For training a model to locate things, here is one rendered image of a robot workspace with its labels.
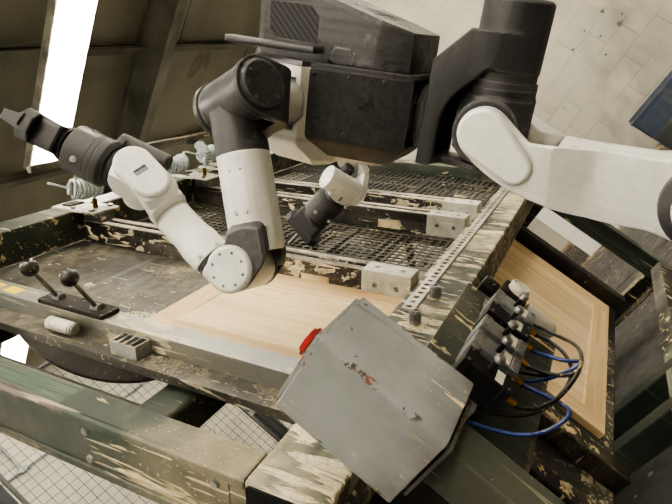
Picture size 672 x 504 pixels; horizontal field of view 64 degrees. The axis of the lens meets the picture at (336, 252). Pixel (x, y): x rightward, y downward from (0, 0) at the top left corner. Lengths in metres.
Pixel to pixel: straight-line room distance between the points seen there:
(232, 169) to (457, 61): 0.40
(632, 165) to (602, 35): 5.22
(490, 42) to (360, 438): 0.63
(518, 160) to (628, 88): 5.27
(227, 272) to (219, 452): 0.27
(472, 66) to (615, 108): 5.27
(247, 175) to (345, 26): 0.30
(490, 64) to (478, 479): 0.62
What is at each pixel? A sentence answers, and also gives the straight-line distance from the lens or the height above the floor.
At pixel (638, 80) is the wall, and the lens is 6.16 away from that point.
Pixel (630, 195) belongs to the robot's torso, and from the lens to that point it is 0.96.
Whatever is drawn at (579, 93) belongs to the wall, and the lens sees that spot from 6.18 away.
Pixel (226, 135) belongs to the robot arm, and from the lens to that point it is 0.90.
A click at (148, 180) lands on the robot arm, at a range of 0.96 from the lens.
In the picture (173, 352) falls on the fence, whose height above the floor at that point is 1.18.
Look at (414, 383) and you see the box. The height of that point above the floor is 0.82.
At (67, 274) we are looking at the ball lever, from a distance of 1.19.
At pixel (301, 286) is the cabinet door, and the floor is 1.12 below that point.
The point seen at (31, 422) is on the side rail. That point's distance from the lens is 1.05.
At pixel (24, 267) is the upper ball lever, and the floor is 1.54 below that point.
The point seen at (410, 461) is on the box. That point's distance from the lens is 0.60.
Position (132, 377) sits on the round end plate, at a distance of 2.20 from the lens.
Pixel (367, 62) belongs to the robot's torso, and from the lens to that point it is 0.97.
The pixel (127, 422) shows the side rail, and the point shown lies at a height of 1.10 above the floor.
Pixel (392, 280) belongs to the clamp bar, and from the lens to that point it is 1.28.
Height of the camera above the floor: 0.86
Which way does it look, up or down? 11 degrees up
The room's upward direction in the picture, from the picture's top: 52 degrees counter-clockwise
